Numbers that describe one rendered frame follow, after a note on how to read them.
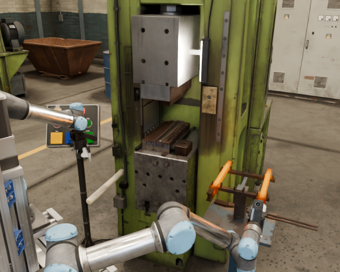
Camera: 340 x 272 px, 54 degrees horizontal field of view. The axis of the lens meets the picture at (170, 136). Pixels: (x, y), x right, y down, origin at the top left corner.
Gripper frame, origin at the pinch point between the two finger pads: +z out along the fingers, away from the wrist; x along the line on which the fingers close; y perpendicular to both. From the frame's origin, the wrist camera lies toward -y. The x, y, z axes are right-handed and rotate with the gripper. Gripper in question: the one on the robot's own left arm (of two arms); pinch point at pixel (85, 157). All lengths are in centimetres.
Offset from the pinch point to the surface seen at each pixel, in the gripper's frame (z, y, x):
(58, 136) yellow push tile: -8.6, 4.8, -23.9
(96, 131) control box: -10.8, -15.6, -9.5
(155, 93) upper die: -38, -42, 20
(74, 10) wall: -59, -440, -801
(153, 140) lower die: -5.5, -41.5, 17.0
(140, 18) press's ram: -81, -38, 11
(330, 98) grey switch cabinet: 85, -575, -70
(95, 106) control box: -25.3, -20.4, -16.4
